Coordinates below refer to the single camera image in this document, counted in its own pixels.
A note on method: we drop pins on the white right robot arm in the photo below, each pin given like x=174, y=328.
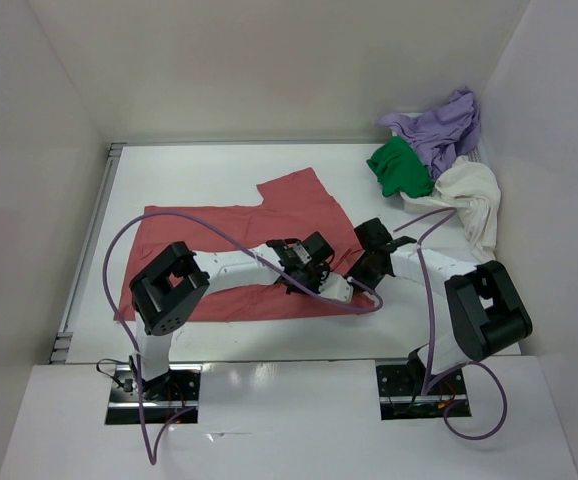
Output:
x=475, y=309

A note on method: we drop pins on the white plastic basket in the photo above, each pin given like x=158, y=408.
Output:
x=478, y=154

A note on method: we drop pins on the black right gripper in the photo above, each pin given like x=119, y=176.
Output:
x=355, y=269

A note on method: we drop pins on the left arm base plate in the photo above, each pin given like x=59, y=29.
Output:
x=176, y=396

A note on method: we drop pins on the cream white t shirt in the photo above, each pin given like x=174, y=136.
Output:
x=472, y=189

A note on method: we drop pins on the green t shirt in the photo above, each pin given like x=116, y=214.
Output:
x=398, y=169

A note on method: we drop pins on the red t shirt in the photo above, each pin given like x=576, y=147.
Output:
x=293, y=206

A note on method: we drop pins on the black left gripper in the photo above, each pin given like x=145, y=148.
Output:
x=321, y=274

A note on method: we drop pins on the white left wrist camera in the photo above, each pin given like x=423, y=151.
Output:
x=336, y=288

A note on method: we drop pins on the purple t shirt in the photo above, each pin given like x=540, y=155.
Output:
x=440, y=135

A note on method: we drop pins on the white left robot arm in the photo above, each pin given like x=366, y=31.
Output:
x=166, y=292

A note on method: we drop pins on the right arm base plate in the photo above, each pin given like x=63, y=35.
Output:
x=400, y=394

